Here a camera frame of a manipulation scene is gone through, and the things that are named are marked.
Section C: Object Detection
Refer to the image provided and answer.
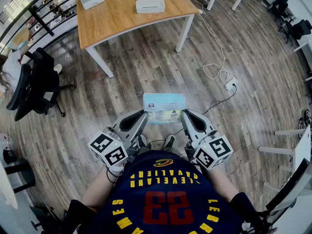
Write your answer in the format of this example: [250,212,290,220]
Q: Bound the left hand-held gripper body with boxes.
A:
[87,127,147,167]

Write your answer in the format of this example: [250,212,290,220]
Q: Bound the wooden table with white legs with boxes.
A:
[76,0,200,79]

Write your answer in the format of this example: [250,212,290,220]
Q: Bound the person's right forearm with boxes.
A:
[207,166,241,203]

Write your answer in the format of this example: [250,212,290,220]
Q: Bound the person's black sleeve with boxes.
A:
[63,198,98,234]
[230,191,270,234]

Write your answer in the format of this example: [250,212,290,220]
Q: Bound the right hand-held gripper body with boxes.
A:
[185,128,234,171]

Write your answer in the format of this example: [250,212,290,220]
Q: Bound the black chairs group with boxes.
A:
[267,0,312,46]

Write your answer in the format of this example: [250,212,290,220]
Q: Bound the person's left shoe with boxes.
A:
[138,134,148,149]

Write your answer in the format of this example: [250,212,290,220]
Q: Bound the person's right shoe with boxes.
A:
[163,134,176,149]

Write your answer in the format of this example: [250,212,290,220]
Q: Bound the black wristband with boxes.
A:
[106,167,119,184]

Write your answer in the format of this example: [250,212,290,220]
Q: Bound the person's olive trousers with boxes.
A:
[136,145,190,159]

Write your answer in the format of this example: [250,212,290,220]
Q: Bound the white floor cable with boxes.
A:
[192,0,238,83]

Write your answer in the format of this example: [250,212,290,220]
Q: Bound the black cable bundle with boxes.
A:
[298,108,312,132]

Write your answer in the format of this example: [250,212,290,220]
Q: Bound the black monitor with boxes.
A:
[265,158,312,214]

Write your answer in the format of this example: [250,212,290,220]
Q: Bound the white tissue box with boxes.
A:
[136,0,166,14]

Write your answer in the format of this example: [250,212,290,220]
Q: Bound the person's black right sleeve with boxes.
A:
[230,191,270,234]

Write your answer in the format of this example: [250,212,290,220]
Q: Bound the light blue tissue pack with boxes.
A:
[142,93,186,126]

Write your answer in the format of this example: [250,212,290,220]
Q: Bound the person's black left sleeve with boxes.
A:
[63,198,98,234]

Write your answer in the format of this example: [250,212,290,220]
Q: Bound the white counter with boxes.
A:
[0,159,19,210]

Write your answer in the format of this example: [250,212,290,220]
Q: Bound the round wooden table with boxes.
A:
[11,28,33,49]

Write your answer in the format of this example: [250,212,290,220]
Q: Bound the navy jersey with yellow print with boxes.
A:
[89,150,244,234]

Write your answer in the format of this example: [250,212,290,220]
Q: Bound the black office chair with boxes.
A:
[6,47,77,122]

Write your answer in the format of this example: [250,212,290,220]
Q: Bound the person's left forearm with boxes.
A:
[81,166,124,213]

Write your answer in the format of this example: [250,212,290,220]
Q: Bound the black floor cable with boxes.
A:
[148,83,237,145]

